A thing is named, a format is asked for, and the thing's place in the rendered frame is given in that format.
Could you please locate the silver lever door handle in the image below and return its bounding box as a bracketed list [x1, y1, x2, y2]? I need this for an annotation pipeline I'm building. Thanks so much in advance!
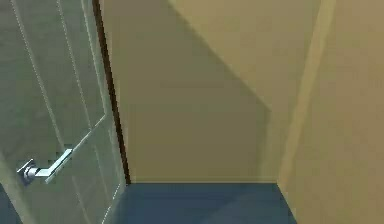
[16, 148, 74, 186]

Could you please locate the pale green room door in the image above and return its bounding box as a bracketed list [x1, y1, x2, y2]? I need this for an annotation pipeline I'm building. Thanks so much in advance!
[0, 0, 132, 224]

